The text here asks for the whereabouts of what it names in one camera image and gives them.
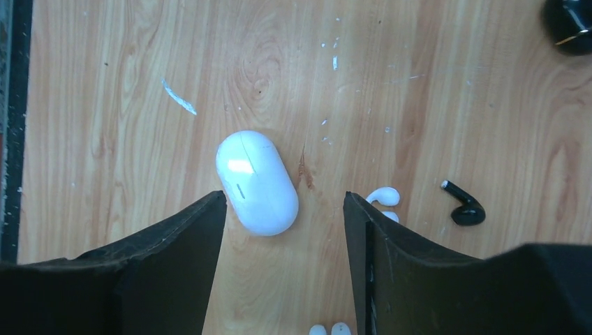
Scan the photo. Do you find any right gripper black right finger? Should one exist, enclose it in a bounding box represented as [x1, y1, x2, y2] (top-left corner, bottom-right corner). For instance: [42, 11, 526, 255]
[343, 192, 591, 334]

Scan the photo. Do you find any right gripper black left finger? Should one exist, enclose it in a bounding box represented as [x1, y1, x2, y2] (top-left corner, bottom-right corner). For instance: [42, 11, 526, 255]
[1, 191, 227, 334]

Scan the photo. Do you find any white earbud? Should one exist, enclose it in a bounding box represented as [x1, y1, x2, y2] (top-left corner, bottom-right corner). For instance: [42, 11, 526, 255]
[309, 322, 352, 335]
[366, 186, 401, 223]

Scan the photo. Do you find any white earbud charging case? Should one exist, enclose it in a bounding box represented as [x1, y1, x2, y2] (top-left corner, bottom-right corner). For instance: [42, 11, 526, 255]
[216, 131, 299, 237]

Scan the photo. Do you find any black earbud charging case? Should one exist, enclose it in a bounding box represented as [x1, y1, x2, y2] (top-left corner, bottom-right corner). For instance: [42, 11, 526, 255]
[541, 0, 591, 56]

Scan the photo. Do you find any black earbud right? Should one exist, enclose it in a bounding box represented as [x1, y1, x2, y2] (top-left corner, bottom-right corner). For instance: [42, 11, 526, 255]
[441, 180, 486, 227]

